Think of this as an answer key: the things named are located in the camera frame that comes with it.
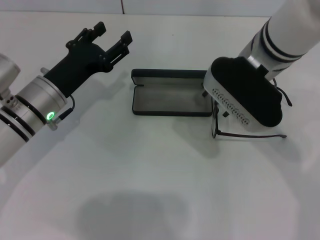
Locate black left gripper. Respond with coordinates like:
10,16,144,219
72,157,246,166
44,21,133,98

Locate black glasses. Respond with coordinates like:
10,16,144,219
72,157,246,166
211,78,293,140

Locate black glasses case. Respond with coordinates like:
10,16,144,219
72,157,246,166
131,69,213,117

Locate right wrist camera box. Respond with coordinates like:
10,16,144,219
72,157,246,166
202,56,285,133

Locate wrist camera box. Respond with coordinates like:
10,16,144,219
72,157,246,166
202,56,285,133
0,53,21,101

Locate left gripper cable with plug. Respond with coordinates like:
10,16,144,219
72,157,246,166
47,94,76,131

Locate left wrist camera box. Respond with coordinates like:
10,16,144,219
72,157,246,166
0,53,21,101

